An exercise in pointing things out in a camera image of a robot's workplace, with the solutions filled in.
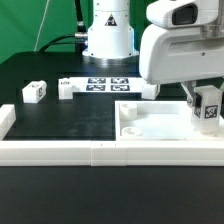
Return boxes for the green backdrop curtain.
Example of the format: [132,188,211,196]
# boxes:
[0,0,155,63]

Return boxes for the white square tabletop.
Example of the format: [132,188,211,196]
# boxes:
[115,101,224,141]

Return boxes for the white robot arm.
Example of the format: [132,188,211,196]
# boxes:
[83,0,224,100]

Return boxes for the black cable bundle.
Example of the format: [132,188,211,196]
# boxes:
[39,0,90,54]

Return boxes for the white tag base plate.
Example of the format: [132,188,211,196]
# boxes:
[69,77,145,93]

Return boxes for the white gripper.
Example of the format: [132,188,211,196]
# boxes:
[139,0,224,107]

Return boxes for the white thin cable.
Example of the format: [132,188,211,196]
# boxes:
[34,0,52,52]

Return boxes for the white U-shaped obstacle fence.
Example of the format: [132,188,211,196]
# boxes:
[0,104,224,166]

